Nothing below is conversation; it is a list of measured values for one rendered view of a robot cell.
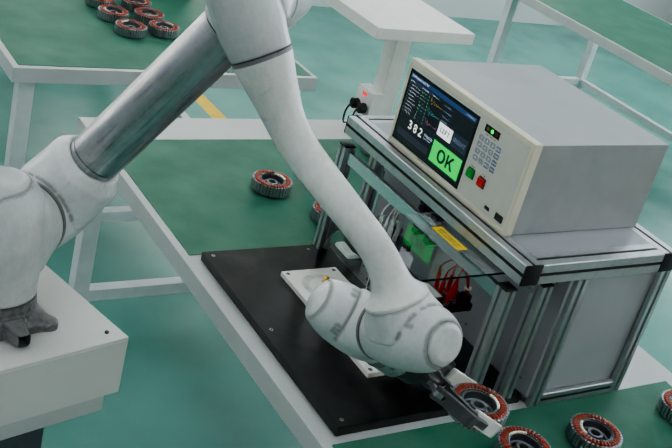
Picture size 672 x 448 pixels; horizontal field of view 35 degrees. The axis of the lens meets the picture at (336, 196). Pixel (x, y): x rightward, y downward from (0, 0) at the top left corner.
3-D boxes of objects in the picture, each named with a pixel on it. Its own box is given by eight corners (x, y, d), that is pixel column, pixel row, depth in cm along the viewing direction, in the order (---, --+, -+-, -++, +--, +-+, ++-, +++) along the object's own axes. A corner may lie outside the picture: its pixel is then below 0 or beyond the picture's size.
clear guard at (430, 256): (387, 309, 196) (395, 282, 193) (324, 243, 213) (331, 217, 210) (517, 295, 213) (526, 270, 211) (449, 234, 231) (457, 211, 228)
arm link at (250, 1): (289, 49, 157) (312, 32, 170) (248, -70, 153) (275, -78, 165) (212, 72, 162) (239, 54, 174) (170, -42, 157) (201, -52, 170)
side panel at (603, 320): (528, 407, 225) (579, 280, 211) (519, 398, 227) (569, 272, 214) (618, 390, 240) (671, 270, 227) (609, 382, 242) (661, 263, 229)
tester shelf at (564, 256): (519, 287, 203) (527, 266, 201) (343, 132, 252) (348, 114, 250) (671, 270, 227) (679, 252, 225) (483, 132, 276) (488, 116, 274)
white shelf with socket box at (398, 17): (338, 174, 310) (379, 27, 290) (281, 120, 336) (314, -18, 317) (432, 172, 329) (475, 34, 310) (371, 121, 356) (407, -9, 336)
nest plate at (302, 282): (310, 311, 234) (312, 307, 233) (280, 275, 244) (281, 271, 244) (366, 306, 242) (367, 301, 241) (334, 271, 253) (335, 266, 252)
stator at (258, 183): (272, 203, 281) (275, 190, 280) (241, 184, 287) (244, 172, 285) (298, 194, 290) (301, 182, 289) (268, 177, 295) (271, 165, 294)
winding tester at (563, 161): (503, 237, 210) (536, 144, 202) (387, 140, 242) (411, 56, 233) (636, 227, 231) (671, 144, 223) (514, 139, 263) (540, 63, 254)
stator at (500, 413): (457, 434, 186) (463, 418, 185) (437, 394, 196) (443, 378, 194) (513, 437, 190) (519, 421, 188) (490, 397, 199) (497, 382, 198)
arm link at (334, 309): (348, 363, 182) (394, 376, 171) (284, 321, 175) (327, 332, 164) (376, 308, 185) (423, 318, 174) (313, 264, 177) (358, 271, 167)
